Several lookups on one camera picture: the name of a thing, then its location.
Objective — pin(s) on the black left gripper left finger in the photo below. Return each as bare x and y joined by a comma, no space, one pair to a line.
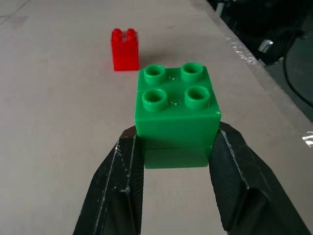
111,193

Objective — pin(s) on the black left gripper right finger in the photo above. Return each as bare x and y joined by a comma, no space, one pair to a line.
247,176

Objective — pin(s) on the green studded building block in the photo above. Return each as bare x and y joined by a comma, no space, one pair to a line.
177,122

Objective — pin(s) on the red studded building block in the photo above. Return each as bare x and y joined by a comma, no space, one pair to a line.
125,52

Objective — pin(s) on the black robot body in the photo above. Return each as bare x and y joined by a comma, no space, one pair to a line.
266,27

